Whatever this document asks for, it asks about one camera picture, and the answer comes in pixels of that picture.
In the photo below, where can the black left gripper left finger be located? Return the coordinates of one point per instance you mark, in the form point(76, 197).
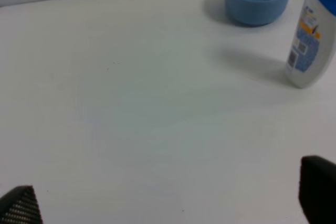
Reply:
point(20, 205)

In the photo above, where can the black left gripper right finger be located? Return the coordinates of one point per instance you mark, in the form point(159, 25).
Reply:
point(317, 189)

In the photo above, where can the white bottle blue cap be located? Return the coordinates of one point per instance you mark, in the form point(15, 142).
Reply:
point(313, 45)

